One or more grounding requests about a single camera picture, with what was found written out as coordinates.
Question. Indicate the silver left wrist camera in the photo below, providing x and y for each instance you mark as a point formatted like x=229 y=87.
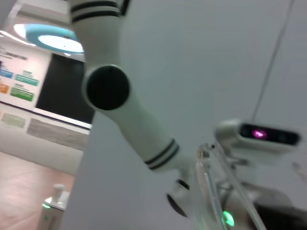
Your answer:
x=239 y=143

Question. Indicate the white stand with green light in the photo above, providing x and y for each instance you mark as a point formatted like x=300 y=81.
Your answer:
x=57 y=191

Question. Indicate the wall info poster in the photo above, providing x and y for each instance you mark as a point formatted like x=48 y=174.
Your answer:
x=24 y=81

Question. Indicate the black wall display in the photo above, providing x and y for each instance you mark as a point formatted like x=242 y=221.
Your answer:
x=64 y=91

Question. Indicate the round ceiling light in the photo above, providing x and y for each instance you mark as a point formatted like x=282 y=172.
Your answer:
x=55 y=44

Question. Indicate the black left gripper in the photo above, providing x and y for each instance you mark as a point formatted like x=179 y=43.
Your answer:
x=285 y=219

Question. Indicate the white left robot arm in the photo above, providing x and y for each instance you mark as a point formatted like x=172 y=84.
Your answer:
x=144 y=134

